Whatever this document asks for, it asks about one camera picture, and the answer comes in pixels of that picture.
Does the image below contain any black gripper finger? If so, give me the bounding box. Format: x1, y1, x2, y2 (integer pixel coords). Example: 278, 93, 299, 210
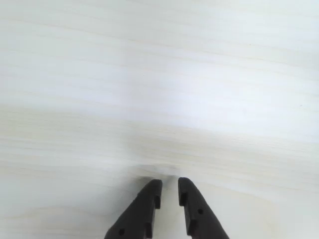
104, 179, 163, 239
177, 177, 230, 239

